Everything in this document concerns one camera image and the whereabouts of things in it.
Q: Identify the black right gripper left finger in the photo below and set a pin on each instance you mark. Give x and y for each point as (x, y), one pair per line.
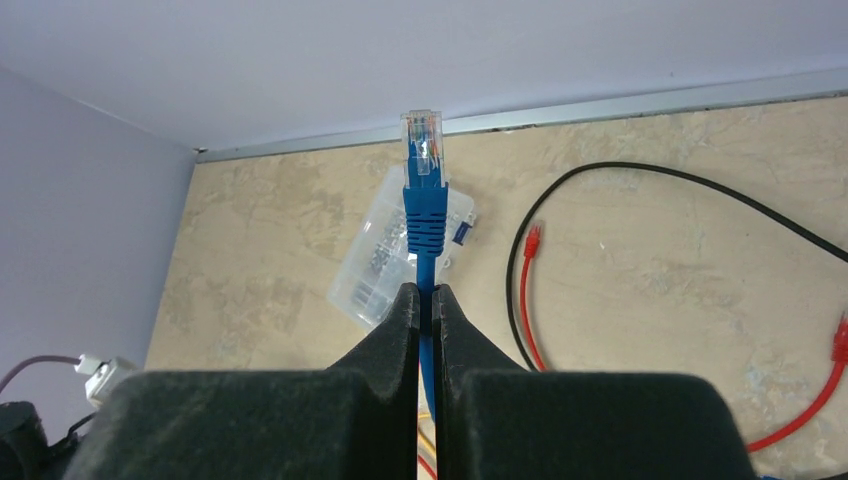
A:
(355, 419)

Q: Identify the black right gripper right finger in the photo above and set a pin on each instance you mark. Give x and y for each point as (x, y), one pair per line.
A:
(497, 420)

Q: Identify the clear plastic parts box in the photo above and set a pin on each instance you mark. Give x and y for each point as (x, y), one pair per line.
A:
(378, 261)

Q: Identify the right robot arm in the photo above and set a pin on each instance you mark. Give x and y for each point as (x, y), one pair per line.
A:
(26, 444)

